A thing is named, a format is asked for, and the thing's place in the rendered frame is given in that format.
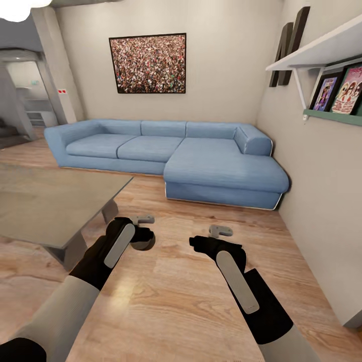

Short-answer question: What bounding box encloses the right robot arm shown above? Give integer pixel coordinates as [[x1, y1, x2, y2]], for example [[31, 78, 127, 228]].
[[189, 224, 322, 362]]

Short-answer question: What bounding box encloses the pillar candle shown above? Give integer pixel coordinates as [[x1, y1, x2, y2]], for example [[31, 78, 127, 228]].
[[130, 235, 156, 251]]

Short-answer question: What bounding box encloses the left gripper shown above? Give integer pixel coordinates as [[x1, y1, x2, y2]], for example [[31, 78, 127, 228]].
[[130, 226, 154, 243]]

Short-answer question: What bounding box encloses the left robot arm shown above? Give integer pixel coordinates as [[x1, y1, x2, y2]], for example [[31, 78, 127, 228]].
[[0, 215, 155, 362]]

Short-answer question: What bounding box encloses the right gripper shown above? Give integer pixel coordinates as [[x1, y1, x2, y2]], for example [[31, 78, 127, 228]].
[[189, 236, 219, 257]]

